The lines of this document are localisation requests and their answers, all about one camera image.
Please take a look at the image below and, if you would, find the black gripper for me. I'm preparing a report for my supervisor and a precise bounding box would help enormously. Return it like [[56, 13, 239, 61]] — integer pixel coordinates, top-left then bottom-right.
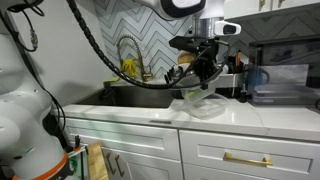
[[192, 39, 222, 88]]

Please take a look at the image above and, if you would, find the small clear plastic lunchbox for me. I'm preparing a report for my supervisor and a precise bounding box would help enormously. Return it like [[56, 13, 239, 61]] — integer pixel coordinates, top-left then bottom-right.
[[180, 88, 216, 105]]

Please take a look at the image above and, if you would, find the large clear plastic lunchbox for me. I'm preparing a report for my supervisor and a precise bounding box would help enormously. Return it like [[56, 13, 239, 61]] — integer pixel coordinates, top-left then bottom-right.
[[175, 93, 229, 120]]

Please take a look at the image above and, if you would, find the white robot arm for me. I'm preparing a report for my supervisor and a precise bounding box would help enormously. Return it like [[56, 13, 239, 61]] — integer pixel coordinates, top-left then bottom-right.
[[0, 0, 241, 180]]

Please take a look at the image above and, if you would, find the steel dish drying rack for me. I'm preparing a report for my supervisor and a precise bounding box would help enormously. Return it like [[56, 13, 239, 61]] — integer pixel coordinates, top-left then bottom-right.
[[166, 72, 246, 99]]

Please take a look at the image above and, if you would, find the stainless steel sink basin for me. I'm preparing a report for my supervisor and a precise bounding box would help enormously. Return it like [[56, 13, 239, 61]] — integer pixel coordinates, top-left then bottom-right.
[[77, 86, 182, 108]]

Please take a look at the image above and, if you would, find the round cork lid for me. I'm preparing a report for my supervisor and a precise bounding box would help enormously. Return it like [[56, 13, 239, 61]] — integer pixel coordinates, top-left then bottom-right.
[[177, 52, 196, 64]]

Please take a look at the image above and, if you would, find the gold spring kitchen faucet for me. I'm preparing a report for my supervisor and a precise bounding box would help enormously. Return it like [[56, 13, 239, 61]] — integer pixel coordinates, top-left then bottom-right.
[[116, 35, 154, 83]]

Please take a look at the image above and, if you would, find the white upper cabinet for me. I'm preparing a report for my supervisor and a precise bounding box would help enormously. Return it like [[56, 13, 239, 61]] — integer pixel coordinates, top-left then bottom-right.
[[224, 0, 320, 19]]

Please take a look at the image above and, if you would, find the yellow glove on faucet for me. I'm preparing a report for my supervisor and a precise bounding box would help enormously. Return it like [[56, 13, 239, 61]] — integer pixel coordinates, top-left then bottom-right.
[[121, 59, 137, 77]]

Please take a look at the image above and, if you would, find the clear water filter pitcher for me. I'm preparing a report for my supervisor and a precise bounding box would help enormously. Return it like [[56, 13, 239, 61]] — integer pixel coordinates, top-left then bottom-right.
[[247, 35, 320, 105]]

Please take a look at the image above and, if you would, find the yellow green sponge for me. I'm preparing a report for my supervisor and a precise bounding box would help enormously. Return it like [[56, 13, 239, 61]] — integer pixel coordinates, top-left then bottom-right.
[[104, 77, 120, 83]]

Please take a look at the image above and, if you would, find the wooden cutting board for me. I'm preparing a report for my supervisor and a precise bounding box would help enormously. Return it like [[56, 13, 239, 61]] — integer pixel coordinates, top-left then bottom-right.
[[87, 142, 109, 180]]

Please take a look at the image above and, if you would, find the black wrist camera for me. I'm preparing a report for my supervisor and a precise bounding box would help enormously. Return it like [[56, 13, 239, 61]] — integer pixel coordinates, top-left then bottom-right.
[[169, 36, 226, 52]]

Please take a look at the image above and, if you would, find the black corrugated cable conduit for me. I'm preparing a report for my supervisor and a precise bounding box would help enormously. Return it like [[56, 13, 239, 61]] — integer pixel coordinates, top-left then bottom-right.
[[66, 0, 231, 90]]

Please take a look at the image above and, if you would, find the gold drawer handle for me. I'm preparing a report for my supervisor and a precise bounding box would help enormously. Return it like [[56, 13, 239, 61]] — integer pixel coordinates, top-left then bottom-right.
[[224, 152, 273, 166]]

